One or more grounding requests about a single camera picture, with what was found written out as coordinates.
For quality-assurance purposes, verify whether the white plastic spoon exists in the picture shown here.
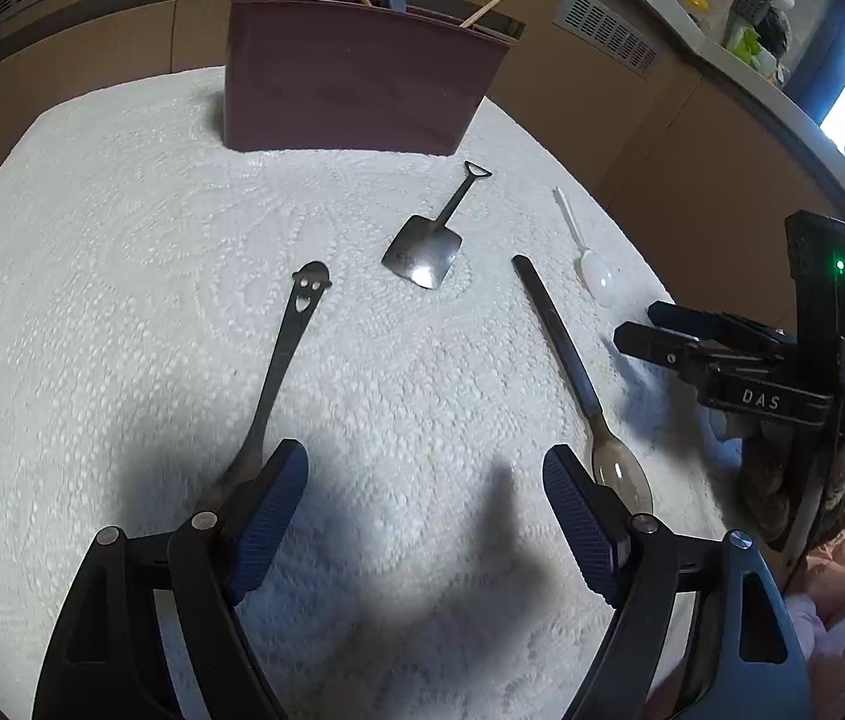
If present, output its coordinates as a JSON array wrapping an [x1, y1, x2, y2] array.
[[553, 187, 618, 308]]

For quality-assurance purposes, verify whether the dark round brush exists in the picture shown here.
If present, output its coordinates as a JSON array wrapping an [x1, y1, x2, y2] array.
[[756, 0, 798, 61]]

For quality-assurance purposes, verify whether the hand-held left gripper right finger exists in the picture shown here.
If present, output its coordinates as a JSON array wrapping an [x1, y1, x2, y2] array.
[[542, 444, 817, 720]]

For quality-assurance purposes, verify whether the white textured tablecloth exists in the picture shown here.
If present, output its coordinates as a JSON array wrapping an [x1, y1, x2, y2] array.
[[0, 67, 745, 720]]

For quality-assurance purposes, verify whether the smiley-face metal spoon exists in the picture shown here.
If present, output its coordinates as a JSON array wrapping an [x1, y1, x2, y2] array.
[[197, 261, 333, 511]]

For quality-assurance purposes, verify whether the metal shovel-shaped spoon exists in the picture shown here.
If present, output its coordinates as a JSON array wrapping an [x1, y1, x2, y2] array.
[[381, 161, 494, 290]]

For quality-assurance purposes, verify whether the short grey vent grille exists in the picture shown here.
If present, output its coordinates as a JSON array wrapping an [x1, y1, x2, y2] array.
[[557, 0, 659, 80]]

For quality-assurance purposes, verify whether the black-handled metal spoon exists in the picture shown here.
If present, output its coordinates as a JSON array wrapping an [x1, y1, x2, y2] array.
[[512, 255, 655, 515]]

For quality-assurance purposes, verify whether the person's right hand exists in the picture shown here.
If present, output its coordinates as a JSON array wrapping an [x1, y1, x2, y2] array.
[[737, 427, 805, 545]]

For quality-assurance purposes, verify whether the green cloth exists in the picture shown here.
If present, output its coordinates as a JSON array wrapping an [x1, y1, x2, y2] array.
[[729, 26, 779, 70]]

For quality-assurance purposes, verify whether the purple plastic utensil holder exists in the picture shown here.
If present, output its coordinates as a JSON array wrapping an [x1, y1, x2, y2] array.
[[223, 0, 524, 158]]

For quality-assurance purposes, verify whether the wooden cabinet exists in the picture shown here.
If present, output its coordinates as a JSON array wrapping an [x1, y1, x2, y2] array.
[[0, 0, 845, 331]]

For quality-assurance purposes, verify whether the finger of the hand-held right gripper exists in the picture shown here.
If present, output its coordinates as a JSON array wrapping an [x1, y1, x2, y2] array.
[[647, 301, 798, 350], [613, 321, 708, 383]]

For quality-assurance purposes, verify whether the grey countertop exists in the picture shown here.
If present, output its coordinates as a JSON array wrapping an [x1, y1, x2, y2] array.
[[564, 0, 845, 256]]

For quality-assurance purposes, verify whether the grey plastic basket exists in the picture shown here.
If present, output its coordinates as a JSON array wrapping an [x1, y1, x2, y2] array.
[[722, 0, 775, 50]]

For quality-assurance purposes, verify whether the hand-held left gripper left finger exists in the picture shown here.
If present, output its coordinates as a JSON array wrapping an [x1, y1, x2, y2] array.
[[32, 439, 311, 720]]

